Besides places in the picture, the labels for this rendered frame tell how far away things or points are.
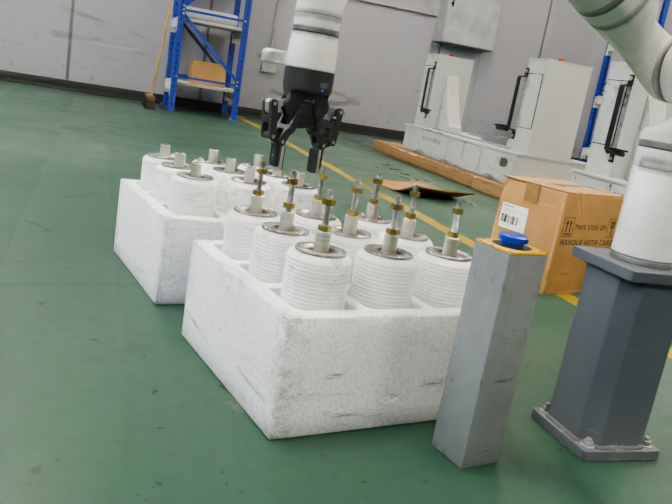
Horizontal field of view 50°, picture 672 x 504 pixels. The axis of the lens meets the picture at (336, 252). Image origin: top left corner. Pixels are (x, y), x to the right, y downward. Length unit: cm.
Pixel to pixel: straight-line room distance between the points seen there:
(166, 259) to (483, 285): 70
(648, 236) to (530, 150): 313
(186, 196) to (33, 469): 71
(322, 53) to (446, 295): 41
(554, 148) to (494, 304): 340
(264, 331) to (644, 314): 55
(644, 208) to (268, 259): 56
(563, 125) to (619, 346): 326
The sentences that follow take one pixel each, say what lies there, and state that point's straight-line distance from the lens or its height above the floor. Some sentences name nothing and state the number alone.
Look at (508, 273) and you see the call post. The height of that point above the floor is 29.
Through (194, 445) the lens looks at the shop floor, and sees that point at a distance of 99.
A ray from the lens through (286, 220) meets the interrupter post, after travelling 112.
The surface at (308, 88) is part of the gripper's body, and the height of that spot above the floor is 47.
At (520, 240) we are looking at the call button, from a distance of 98.
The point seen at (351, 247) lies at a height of 24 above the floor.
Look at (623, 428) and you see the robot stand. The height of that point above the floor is 5.
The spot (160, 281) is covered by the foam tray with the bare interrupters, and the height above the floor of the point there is 5.
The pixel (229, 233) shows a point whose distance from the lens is 122.
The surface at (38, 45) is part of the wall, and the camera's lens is 716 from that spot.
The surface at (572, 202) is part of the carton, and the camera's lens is 212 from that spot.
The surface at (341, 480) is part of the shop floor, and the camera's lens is 96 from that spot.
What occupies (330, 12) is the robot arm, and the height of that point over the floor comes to 58.
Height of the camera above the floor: 49
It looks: 13 degrees down
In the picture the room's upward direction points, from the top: 10 degrees clockwise
